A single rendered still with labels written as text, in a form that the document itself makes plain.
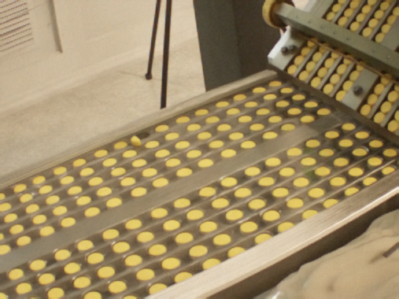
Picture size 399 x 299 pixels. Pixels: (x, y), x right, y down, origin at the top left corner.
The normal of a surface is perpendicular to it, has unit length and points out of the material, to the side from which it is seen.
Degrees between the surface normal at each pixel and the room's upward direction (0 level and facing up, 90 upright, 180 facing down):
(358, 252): 3
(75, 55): 90
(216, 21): 90
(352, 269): 15
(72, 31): 90
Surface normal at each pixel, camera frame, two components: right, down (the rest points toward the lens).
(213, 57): -0.73, 0.44
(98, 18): 0.51, 0.40
